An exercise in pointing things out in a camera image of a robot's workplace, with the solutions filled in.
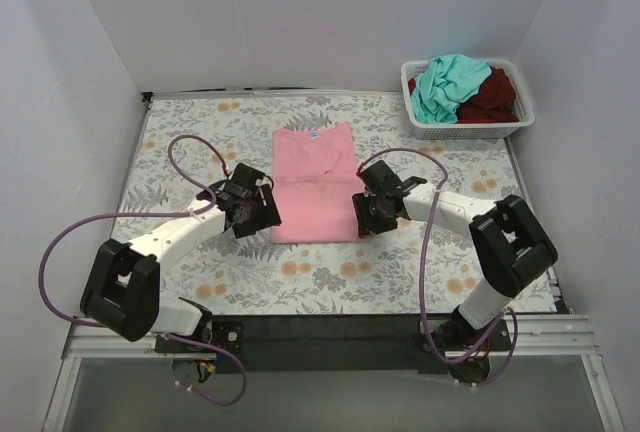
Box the pink t shirt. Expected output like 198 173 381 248
271 123 364 244

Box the white plastic basket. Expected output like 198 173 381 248
400 57 535 140

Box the dark red t shirt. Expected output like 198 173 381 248
409 67 518 124

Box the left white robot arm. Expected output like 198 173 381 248
80 164 281 352

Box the teal t shirt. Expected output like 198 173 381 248
411 54 492 125

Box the floral table mat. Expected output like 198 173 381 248
94 94 559 316

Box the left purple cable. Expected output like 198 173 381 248
38 135 250 407

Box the aluminium frame rail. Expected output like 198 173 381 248
42 314 161 432

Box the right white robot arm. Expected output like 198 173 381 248
353 160 558 350

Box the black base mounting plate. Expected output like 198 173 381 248
154 314 514 386

